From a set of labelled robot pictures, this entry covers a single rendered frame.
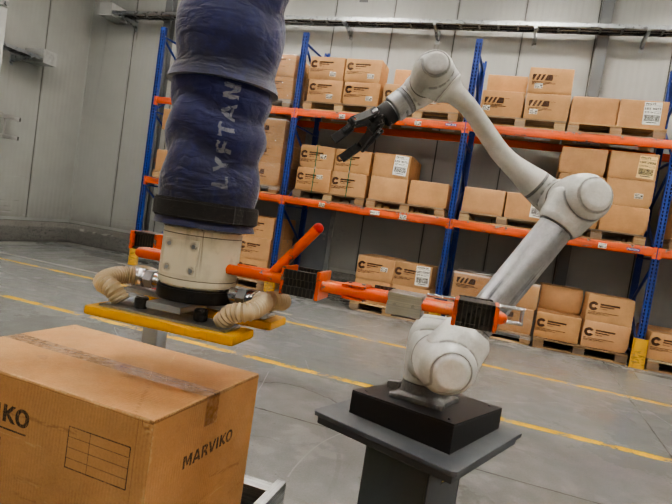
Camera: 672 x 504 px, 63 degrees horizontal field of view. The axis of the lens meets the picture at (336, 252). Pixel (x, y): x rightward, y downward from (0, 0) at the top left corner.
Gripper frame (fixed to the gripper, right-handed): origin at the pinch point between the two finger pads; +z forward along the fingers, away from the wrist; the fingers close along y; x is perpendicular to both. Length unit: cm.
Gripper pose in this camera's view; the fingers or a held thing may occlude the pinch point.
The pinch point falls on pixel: (340, 147)
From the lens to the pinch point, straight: 175.9
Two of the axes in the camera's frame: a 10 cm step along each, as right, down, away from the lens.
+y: 1.9, 2.7, 9.5
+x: -5.5, -7.7, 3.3
